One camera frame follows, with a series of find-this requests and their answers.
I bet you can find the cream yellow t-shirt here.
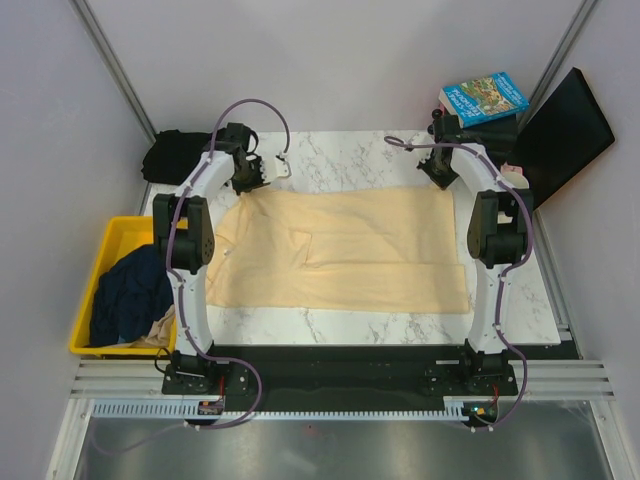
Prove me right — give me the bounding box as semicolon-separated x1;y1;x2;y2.
206;186;469;314

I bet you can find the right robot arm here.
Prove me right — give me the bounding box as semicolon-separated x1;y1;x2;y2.
418;108;533;394

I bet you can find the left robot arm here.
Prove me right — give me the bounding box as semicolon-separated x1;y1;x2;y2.
152;123;268;393

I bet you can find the small pink box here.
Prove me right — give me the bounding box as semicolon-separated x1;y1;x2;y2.
500;163;523;176

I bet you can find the black box with knobs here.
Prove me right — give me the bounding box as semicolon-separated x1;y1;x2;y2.
427;107;518;167

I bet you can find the yellow ceramic mug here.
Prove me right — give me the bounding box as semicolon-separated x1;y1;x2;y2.
501;170;529;190

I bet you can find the folded black t-shirt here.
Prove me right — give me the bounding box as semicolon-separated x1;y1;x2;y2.
141;130;212;186

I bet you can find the colourful treehouse book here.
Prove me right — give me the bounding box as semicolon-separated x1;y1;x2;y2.
438;72;529;128

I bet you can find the black flat panel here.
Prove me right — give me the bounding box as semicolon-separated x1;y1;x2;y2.
507;67;615;208

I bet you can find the yellow plastic bin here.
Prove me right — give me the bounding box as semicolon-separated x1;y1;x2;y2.
69;216;176;357

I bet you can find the navy blue t-shirt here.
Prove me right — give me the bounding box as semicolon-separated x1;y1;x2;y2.
89;245;173;347

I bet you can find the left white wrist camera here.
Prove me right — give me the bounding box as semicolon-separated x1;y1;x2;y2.
259;154;291;184

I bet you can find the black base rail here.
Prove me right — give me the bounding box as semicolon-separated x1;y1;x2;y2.
162;345;518;414

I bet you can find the white slotted cable duct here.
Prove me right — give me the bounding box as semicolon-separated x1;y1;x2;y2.
92;399;225;420

